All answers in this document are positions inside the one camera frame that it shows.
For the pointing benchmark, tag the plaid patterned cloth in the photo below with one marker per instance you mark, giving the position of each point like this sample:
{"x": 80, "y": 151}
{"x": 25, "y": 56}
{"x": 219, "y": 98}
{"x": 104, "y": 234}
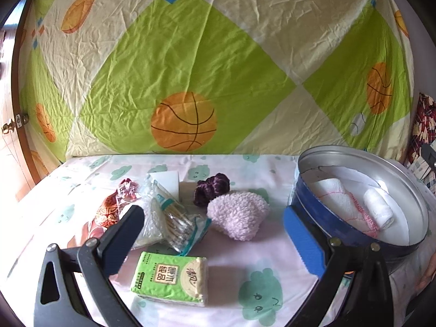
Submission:
{"x": 422, "y": 122}

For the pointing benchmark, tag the brass door knob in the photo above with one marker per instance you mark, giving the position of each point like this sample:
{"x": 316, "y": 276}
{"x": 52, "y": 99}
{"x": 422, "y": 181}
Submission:
{"x": 8, "y": 126}

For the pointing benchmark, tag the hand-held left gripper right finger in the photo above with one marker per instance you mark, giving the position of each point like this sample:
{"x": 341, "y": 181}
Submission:
{"x": 303, "y": 242}

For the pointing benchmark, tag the bag of cotton swabs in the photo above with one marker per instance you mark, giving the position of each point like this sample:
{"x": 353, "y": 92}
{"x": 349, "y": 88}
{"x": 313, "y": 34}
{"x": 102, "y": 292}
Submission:
{"x": 177, "y": 226}

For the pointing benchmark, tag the pink fluffy sock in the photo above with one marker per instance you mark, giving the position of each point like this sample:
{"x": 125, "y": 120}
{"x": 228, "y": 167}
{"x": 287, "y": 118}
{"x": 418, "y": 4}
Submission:
{"x": 238, "y": 216}

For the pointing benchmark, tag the white sponge block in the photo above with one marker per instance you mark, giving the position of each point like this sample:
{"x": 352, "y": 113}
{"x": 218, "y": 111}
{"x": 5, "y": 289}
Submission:
{"x": 167, "y": 184}

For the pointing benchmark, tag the cloud print pink tablecloth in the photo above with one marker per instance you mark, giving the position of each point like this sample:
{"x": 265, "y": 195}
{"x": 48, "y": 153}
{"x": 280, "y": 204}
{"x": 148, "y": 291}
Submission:
{"x": 238, "y": 265}

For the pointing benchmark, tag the white gauze towel pink stitching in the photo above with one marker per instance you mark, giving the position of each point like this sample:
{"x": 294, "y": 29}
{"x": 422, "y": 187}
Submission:
{"x": 332, "y": 199}

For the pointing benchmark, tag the round blue metal tin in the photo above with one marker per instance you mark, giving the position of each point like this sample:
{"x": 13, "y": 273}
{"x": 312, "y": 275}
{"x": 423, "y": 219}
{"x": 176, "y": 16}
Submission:
{"x": 371, "y": 163}

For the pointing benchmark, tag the basketball print hanging sheet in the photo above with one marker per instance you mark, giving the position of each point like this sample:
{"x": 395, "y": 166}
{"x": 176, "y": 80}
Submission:
{"x": 211, "y": 58}

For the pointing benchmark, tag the green tissue pack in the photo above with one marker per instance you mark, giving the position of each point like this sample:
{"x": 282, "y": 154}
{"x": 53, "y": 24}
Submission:
{"x": 170, "y": 277}

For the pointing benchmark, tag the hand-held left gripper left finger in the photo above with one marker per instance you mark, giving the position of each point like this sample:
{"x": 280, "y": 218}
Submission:
{"x": 127, "y": 231}

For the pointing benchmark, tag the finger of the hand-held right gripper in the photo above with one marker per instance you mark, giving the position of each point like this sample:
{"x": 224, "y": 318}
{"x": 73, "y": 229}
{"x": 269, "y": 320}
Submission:
{"x": 428, "y": 153}

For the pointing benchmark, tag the wooden door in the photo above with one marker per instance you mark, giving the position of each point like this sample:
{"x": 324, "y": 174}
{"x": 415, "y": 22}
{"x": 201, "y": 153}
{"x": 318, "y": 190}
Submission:
{"x": 25, "y": 153}

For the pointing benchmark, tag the white bandage roll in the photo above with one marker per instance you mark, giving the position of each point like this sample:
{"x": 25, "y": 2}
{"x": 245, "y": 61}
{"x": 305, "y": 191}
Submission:
{"x": 378, "y": 207}

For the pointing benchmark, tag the purple scrunchie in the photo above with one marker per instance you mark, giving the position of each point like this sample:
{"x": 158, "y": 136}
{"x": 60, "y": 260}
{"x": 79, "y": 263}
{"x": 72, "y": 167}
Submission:
{"x": 211, "y": 189}

